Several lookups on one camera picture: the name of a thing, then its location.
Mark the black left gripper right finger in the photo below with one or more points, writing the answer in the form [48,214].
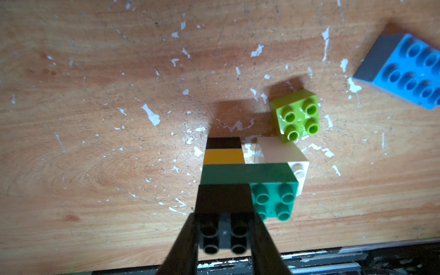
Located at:
[265,256]

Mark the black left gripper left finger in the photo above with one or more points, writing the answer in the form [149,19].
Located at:
[183,257]

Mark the black lego brick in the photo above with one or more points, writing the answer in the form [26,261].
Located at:
[223,212]

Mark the dark green lego brick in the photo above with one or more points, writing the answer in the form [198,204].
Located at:
[273,186]

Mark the white lego brick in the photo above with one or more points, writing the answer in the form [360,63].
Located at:
[273,150]

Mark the yellow lego brick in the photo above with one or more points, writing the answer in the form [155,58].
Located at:
[224,156]

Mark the lime lego brick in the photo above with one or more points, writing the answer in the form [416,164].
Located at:
[296,115]

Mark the blue long lego brick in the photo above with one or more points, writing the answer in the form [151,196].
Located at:
[405,67]

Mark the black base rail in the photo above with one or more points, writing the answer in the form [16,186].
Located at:
[415,257]

